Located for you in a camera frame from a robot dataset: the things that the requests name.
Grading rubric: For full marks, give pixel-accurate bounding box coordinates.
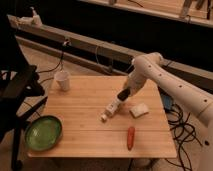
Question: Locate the black chair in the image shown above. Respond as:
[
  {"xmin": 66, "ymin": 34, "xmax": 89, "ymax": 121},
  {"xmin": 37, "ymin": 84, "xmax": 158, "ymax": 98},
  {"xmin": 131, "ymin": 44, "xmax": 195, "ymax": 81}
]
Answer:
[{"xmin": 0, "ymin": 11, "xmax": 47, "ymax": 171}]

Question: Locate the white paper cup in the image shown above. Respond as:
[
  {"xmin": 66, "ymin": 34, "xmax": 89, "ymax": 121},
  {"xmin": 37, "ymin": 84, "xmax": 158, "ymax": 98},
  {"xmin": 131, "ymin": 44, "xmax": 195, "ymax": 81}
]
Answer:
[{"xmin": 54, "ymin": 70, "xmax": 70, "ymax": 91}]

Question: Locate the green plate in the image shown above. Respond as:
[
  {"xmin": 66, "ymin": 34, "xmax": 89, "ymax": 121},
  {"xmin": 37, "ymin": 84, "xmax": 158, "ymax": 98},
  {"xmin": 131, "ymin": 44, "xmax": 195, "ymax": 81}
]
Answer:
[{"xmin": 25, "ymin": 115, "xmax": 62, "ymax": 152}]

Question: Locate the orange carrot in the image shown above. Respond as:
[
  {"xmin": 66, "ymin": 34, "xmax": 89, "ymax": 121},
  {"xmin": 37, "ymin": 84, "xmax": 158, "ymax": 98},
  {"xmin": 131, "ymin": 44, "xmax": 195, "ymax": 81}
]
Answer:
[{"xmin": 127, "ymin": 127, "xmax": 135, "ymax": 151}]

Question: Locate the white spray bottle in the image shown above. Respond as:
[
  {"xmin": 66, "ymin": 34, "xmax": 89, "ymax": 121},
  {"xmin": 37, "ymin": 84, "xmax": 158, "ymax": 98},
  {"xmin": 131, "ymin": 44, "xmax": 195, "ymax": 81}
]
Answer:
[{"xmin": 17, "ymin": 6, "xmax": 44, "ymax": 28}]

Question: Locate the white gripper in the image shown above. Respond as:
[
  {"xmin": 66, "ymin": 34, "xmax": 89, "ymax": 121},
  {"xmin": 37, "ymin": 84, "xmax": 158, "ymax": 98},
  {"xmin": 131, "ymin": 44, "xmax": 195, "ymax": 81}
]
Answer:
[{"xmin": 123, "ymin": 74, "xmax": 147, "ymax": 96}]

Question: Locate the white plastic bottle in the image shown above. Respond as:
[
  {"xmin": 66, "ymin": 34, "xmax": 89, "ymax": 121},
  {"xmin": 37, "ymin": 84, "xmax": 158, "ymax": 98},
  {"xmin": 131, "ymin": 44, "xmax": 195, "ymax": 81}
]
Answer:
[{"xmin": 101, "ymin": 98, "xmax": 122, "ymax": 122}]

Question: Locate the white sponge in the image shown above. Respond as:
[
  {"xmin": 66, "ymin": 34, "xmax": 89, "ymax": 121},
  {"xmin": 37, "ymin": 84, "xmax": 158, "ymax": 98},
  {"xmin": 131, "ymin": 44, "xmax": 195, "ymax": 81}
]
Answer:
[{"xmin": 130, "ymin": 103, "xmax": 149, "ymax": 118}]

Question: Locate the long metal rail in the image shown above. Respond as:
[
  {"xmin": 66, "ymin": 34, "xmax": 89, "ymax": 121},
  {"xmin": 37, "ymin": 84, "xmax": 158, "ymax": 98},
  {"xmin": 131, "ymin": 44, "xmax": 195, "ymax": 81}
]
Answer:
[{"xmin": 7, "ymin": 13, "xmax": 213, "ymax": 92}]

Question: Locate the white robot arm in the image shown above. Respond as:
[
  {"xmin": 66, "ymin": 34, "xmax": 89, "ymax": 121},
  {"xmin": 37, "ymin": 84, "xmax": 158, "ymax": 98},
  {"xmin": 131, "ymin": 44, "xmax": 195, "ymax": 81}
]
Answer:
[{"xmin": 124, "ymin": 52, "xmax": 213, "ymax": 171}]

